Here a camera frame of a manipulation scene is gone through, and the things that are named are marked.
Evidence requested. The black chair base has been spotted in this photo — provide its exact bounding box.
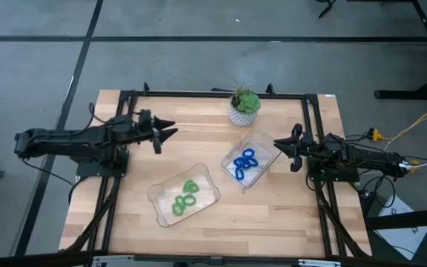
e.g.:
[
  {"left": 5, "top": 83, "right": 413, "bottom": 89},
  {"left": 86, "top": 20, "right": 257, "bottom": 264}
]
[{"left": 316, "top": 0, "right": 337, "bottom": 19}]

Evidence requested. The black cable loop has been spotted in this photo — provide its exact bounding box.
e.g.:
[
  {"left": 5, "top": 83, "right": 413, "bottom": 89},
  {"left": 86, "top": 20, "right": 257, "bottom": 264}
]
[{"left": 360, "top": 174, "right": 397, "bottom": 209}]

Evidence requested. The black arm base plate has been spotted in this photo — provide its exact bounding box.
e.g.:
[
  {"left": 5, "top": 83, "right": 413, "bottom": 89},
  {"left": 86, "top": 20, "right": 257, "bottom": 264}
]
[
  {"left": 307, "top": 152, "right": 361, "bottom": 183},
  {"left": 75, "top": 148, "right": 131, "bottom": 178}
]

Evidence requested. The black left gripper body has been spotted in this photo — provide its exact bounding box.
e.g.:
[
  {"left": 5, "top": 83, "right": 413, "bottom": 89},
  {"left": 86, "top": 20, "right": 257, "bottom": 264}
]
[{"left": 133, "top": 109, "right": 162, "bottom": 155}]

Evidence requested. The clear plastic bin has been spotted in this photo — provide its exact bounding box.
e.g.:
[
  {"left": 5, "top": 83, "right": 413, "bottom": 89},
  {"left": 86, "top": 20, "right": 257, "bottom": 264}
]
[
  {"left": 145, "top": 162, "right": 221, "bottom": 228},
  {"left": 220, "top": 128, "right": 283, "bottom": 189}
]

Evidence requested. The yellow plug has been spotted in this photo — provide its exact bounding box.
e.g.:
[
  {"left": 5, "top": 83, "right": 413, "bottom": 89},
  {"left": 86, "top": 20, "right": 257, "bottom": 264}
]
[{"left": 368, "top": 128, "right": 385, "bottom": 142}]

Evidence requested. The black desk frame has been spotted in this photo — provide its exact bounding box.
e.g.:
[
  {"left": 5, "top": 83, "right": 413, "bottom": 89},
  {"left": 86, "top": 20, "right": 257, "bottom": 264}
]
[{"left": 374, "top": 0, "right": 427, "bottom": 102}]

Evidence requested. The white cardboard box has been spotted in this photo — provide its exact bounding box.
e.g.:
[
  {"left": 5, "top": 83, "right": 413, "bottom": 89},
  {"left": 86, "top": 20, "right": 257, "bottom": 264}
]
[{"left": 374, "top": 195, "right": 427, "bottom": 260}]

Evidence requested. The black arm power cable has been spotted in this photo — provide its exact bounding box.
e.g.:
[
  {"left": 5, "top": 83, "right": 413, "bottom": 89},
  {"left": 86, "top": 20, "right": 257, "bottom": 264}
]
[{"left": 21, "top": 158, "right": 87, "bottom": 207}]

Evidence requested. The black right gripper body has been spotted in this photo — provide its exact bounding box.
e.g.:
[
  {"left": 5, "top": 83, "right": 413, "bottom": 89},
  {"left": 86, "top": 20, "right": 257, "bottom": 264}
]
[{"left": 290, "top": 123, "right": 315, "bottom": 174}]

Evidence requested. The silver metal bracket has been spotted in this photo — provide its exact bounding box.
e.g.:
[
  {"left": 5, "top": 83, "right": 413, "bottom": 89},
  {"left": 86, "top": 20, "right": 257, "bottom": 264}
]
[
  {"left": 92, "top": 254, "right": 136, "bottom": 267},
  {"left": 297, "top": 258, "right": 342, "bottom": 267}
]

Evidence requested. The black aluminium table frame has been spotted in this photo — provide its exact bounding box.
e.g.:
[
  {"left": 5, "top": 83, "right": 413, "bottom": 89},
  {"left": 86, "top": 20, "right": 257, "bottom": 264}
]
[{"left": 59, "top": 82, "right": 372, "bottom": 260}]

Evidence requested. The succulent in white pot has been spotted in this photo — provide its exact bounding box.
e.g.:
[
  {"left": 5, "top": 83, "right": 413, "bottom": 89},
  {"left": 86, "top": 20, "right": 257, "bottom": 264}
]
[{"left": 228, "top": 78, "right": 262, "bottom": 128}]

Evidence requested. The black metal beam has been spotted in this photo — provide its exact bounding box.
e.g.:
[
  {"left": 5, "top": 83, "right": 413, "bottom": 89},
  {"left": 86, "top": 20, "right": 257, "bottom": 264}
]
[{"left": 365, "top": 206, "right": 427, "bottom": 231}]

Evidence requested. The black rig crossbar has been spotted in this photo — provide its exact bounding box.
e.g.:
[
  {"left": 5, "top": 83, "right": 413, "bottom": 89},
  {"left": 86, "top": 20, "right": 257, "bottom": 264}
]
[{"left": 0, "top": 250, "right": 427, "bottom": 267}]

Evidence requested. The yellow cable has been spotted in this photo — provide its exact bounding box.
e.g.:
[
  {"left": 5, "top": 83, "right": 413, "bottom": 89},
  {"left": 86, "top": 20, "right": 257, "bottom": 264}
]
[{"left": 380, "top": 92, "right": 427, "bottom": 142}]

